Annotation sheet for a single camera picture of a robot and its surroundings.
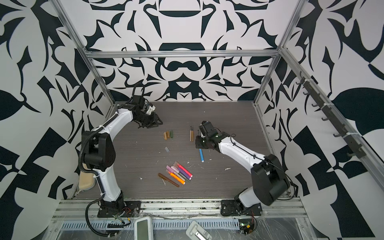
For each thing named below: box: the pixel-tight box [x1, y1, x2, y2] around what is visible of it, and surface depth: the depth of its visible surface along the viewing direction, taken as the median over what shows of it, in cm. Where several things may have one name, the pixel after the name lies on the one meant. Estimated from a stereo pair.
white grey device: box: [185, 220, 213, 240], surface depth 69 cm
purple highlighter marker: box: [172, 164, 192, 180], surface depth 87 cm
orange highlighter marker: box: [165, 169, 186, 185], surface depth 85 cm
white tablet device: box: [134, 216, 154, 240], surface depth 68 cm
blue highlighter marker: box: [199, 148, 205, 163], surface depth 93 cm
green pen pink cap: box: [171, 166, 191, 182], surface depth 87 cm
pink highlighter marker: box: [173, 161, 193, 178], surface depth 89 cm
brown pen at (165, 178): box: [158, 173, 180, 188], surface depth 86 cm
